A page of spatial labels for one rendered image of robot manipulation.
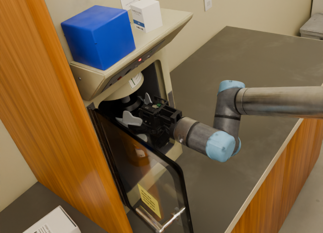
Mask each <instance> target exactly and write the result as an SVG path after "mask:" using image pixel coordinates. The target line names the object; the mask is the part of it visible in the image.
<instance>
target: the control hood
mask: <svg viewBox="0 0 323 233"><path fill-rule="evenodd" d="M160 11H161V18H162V25H163V26H161V27H159V28H156V29H154V30H152V31H150V32H148V33H145V32H142V31H140V30H138V29H136V28H135V25H134V23H133V24H132V25H131V28H132V33H133V37H134V42H135V46H136V49H135V50H134V51H132V52H131V53H129V54H128V55H126V56H125V57H124V58H122V59H121V60H119V61H118V62H117V63H115V64H114V65H112V66H111V67H109V68H108V69H106V70H105V71H104V70H100V69H97V68H94V67H91V66H88V65H85V64H82V63H79V62H76V61H72V62H71V63H70V67H71V69H72V72H73V75H74V77H75V80H76V83H77V85H78V88H79V91H80V93H81V96H82V99H84V100H87V101H91V100H93V99H94V98H95V97H97V96H98V95H99V94H101V92H102V90H103V89H104V88H105V86H106V85H107V84H108V82H109V81H110V79H111V78H112V77H114V76H115V75H116V74H118V73H119V72H120V71H122V70H123V69H124V68H126V67H127V66H129V65H130V64H131V63H133V62H134V61H136V60H137V59H138V58H140V57H141V56H143V55H144V54H145V53H147V52H148V51H150V50H151V49H152V48H154V47H155V46H157V45H158V44H159V43H161V42H162V41H164V40H165V41H164V42H163V43H162V44H161V45H160V46H159V48H158V49H157V50H156V51H155V52H154V54H155V53H156V52H158V51H159V50H161V49H162V48H163V47H165V46H166V45H167V44H169V43H170V42H171V41H172V40H173V39H174V38H175V37H176V35H177V34H178V33H179V32H180V31H181V30H182V29H183V27H184V26H185V25H186V24H187V23H188V22H189V21H190V19H191V18H192V17H193V13H192V12H185V11H178V10H171V9H164V8H160ZM154 54H153V55H154Z"/></svg>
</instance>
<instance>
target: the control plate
mask: <svg viewBox="0 0 323 233"><path fill-rule="evenodd" d="M164 41H165V40H164ZM164 41H162V42H161V43H159V44H158V45H157V46H155V47H154V48H152V49H151V50H150V51H148V52H147V53H145V54H144V55H143V56H141V57H140V58H138V59H137V60H136V61H134V62H133V63H131V64H130V65H129V66H127V67H126V68H124V69H123V70H122V71H120V72H119V73H118V74H116V75H115V76H114V77H112V78H111V79H110V81H109V82H108V84H107V85H106V86H105V88H104V89H103V90H102V92H103V91H105V90H106V89H107V88H109V87H110V86H109V85H110V84H111V83H112V85H113V84H114V83H116V82H117V81H118V80H117V79H118V78H119V77H120V76H122V77H124V76H125V74H126V72H127V71H128V70H130V69H131V68H132V69H131V71H132V70H133V69H135V68H136V67H135V66H136V65H138V66H139V65H140V64H141V63H142V61H145V60H147V59H148V58H147V57H148V56H150V57H151V56H152V55H153V54H154V52H155V51H156V50H157V49H158V48H159V46H160V45H161V44H162V43H163V42H164ZM151 51H152V52H151ZM150 52H151V53H150ZM141 58H142V59H141ZM140 59H141V60H140ZM139 60H140V61H139ZM131 71H130V72H131ZM102 92H101V93H102Z"/></svg>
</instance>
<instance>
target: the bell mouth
mask: <svg viewBox="0 0 323 233"><path fill-rule="evenodd" d="M143 81H144V76H143V74H142V73H141V72H140V73H138V74H137V75H136V76H134V77H133V78H132V79H130V80H129V81H128V82H126V83H125V84H124V85H123V86H121V87H120V88H119V89H117V90H116V91H114V92H113V93H112V94H110V95H109V96H108V97H107V98H105V99H104V100H103V101H109V100H116V99H120V98H124V97H126V96H128V95H130V94H132V93H134V92H135V91H136V90H138V89H139V88H140V86H141V85H142V83H143Z"/></svg>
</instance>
